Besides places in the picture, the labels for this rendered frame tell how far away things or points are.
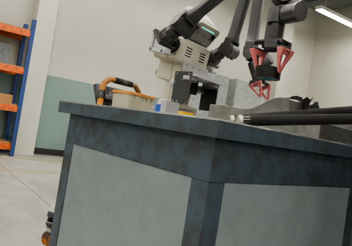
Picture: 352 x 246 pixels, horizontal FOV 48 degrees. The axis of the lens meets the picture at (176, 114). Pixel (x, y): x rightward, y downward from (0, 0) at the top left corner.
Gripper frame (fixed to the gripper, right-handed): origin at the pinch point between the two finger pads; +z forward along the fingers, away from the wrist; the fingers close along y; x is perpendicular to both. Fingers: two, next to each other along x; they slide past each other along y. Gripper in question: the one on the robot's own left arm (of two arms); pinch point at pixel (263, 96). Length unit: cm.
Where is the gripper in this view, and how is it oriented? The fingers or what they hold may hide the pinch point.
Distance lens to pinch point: 208.5
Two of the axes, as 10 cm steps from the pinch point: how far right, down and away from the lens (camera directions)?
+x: -7.8, 3.5, 5.2
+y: 5.8, 1.2, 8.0
